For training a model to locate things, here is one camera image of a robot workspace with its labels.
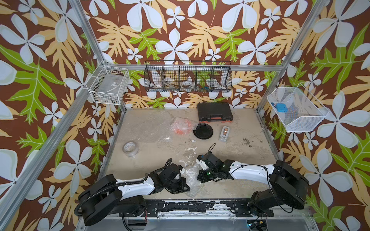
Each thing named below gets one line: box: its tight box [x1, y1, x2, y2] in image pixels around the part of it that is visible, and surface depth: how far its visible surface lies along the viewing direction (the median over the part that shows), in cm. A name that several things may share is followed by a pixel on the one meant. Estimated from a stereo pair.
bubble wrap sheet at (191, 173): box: [183, 163, 204, 198], surface depth 84 cm
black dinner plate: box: [193, 123, 214, 140], surface depth 106 cm
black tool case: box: [197, 102, 234, 124], surface depth 118 cm
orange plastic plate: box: [173, 118, 193, 135], surface depth 107 cm
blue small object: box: [276, 102, 288, 113], surface depth 87 cm
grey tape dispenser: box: [218, 126, 230, 142], surface depth 103 cm
